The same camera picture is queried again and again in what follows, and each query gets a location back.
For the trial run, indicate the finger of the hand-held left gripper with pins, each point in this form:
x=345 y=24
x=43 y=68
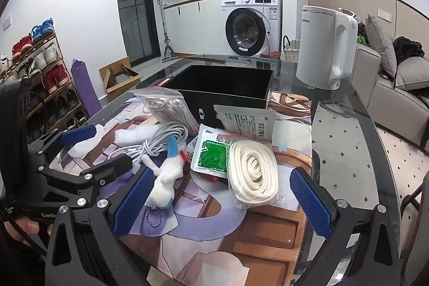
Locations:
x=78 y=134
x=110 y=168

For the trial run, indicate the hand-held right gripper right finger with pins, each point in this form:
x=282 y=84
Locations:
x=311 y=202

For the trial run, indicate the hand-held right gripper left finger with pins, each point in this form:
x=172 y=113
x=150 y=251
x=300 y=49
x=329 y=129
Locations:
x=131 y=202

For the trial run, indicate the white fluffy plush toy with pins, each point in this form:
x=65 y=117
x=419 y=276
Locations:
x=134 y=135

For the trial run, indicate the white plush toy blue patch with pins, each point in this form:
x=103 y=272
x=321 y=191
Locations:
x=166 y=172

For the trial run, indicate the zip bag of white laces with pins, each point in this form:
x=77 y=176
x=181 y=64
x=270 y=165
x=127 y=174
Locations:
x=171 y=111

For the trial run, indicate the green medicine packet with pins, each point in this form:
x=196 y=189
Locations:
x=211 y=155
x=244 y=121

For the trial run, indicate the black cardboard box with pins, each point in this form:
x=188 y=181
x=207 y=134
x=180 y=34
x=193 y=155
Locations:
x=234 y=101

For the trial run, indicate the person's left hand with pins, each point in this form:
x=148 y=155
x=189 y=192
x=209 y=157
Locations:
x=32 y=226

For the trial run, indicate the wooden shoe rack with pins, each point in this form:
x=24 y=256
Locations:
x=50 y=95

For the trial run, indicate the shoe rack with shoes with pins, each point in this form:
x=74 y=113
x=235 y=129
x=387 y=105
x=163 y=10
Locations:
x=50 y=78

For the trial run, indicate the printed table mat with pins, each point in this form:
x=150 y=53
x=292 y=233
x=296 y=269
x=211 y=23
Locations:
x=254 y=239

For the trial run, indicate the brown cardboard box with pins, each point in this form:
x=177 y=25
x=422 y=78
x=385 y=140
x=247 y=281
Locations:
x=119 y=78

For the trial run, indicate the red and white packet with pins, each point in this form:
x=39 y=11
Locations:
x=214 y=177

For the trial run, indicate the grey chair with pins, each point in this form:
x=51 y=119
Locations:
x=417 y=239

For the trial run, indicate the flat mop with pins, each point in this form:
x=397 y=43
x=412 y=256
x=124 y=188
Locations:
x=166 y=48

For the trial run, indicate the grey sofa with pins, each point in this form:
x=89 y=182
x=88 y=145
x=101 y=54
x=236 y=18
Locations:
x=375 y=88

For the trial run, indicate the dark glass door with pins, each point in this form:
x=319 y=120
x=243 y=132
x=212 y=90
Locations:
x=137 y=4

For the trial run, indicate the wicker basket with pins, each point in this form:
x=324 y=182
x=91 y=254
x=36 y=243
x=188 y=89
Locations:
x=291 y=51

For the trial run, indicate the white lower cabinets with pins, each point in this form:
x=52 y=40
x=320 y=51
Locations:
x=187 y=28

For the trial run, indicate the white electric kettle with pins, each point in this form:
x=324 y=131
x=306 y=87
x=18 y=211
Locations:
x=318 y=48

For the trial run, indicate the grey seat cushion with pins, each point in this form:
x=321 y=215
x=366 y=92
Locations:
x=414 y=75

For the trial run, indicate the grey pillow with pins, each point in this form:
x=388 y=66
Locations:
x=378 y=41

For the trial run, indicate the dark clothing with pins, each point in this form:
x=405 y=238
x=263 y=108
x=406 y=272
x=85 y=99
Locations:
x=407 y=49

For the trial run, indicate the white washing machine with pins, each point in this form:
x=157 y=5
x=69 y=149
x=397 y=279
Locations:
x=251 y=28

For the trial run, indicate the white wall socket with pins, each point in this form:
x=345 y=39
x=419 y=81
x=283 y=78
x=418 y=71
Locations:
x=384 y=14

